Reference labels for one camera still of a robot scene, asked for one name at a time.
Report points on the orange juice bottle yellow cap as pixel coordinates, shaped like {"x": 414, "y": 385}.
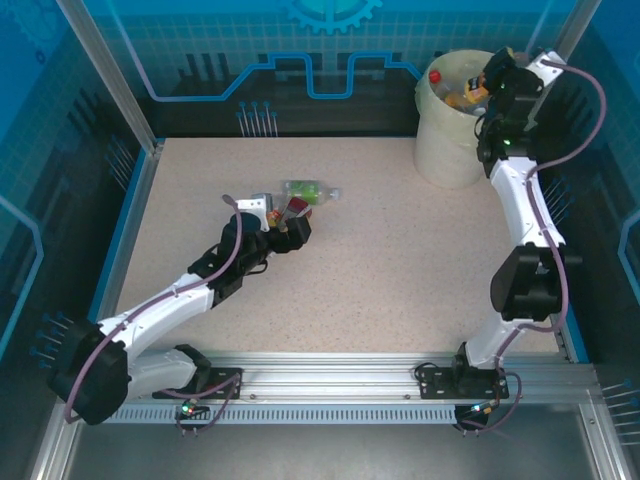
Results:
{"x": 456, "y": 101}

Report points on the cola bottle red label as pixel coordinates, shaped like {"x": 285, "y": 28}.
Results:
{"x": 435, "y": 76}

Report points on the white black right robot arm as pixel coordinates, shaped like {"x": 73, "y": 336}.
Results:
{"x": 520, "y": 200}

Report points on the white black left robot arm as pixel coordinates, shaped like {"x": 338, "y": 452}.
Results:
{"x": 160, "y": 302}

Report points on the white plastic bin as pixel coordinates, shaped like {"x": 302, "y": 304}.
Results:
{"x": 445, "y": 155}

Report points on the orange cap soda bottle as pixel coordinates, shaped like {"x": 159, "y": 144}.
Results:
{"x": 272, "y": 216}

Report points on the red snack packet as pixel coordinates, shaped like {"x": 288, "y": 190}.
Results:
{"x": 298, "y": 206}

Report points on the clear bottle lime green label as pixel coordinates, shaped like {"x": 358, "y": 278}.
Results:
{"x": 305, "y": 190}

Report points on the aluminium front beam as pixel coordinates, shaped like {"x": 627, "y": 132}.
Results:
{"x": 325, "y": 375}

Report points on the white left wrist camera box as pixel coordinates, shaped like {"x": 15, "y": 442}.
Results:
{"x": 252, "y": 205}

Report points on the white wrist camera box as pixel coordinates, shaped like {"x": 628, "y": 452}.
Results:
{"x": 252, "y": 205}
{"x": 547, "y": 65}

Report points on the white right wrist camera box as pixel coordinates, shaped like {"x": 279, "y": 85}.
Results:
{"x": 547, "y": 65}

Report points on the aluminium frame post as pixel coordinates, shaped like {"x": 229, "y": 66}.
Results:
{"x": 110, "y": 65}
{"x": 575, "y": 30}

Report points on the aluminium side rail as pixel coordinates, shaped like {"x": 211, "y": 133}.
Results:
{"x": 142, "y": 180}
{"x": 607, "y": 440}

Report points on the blue printed enclosure back panel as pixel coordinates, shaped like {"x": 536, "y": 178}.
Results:
{"x": 310, "y": 65}

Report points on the grey metal base plate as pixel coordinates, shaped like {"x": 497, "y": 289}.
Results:
{"x": 325, "y": 455}

